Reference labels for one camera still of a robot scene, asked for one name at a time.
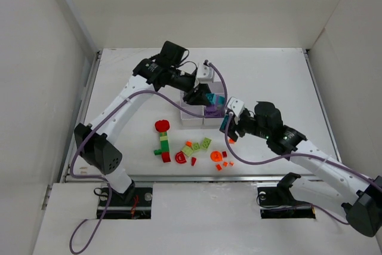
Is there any teal curved lego brick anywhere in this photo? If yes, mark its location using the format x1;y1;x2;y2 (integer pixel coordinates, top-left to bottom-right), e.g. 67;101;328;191
219;114;230;133

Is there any teal and purple lego stack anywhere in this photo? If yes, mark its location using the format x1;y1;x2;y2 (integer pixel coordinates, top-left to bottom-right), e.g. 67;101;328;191
204;93;225;118

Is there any green and red duplo stack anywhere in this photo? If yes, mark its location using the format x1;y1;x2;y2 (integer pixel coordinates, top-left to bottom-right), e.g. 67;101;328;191
153;132;171;163

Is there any red arch duplo brick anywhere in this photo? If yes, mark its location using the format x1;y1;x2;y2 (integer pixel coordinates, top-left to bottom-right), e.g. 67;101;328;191
155;119;170;133

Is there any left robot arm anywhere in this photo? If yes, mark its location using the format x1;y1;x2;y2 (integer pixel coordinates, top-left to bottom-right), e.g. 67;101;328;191
74;41;214;202

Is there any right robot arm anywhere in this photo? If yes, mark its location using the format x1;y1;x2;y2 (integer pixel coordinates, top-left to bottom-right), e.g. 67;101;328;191
220;97;381;237

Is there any left clear divided container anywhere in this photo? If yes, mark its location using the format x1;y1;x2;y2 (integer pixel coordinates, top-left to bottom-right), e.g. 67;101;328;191
180;91;204;128

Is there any clear divided container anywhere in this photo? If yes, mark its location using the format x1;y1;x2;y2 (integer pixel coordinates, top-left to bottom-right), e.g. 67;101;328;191
203;82;226;128
180;91;204;128

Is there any right clear divided container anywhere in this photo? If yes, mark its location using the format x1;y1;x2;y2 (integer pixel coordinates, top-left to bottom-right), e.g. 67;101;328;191
203;82;226;128

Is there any light green square lego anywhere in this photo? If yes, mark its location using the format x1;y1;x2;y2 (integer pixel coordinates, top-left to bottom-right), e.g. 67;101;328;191
200;137;212;150

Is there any orange round lego piece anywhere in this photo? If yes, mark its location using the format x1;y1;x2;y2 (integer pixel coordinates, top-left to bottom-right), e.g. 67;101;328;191
210;150;223;162

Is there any light green small lego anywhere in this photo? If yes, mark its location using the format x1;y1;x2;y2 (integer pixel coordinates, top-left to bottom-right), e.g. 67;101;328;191
192;142;201;152

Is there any light green curved lego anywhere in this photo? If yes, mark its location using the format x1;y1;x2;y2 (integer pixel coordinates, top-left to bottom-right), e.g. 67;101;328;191
181;145;194;157

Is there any red horseshoe lego piece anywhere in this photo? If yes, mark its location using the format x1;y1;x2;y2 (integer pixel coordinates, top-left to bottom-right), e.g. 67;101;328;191
175;151;187;164

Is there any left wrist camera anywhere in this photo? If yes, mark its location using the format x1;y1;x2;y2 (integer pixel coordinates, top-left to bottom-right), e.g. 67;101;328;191
196;62;215;84

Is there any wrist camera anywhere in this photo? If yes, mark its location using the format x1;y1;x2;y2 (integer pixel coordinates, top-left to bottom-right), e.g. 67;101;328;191
226;97;245;117
196;62;215;84

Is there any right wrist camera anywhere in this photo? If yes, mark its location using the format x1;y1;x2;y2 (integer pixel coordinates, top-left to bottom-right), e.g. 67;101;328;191
226;97;245;117

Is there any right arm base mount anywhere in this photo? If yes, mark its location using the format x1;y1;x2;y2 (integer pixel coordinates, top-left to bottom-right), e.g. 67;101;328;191
256;173;316;219

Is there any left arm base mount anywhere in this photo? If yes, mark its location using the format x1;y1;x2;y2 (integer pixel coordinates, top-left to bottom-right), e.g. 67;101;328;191
93;182;153;220

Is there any metal table rail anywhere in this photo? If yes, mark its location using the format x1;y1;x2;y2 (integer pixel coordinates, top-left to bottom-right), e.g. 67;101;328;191
65;173;329;183

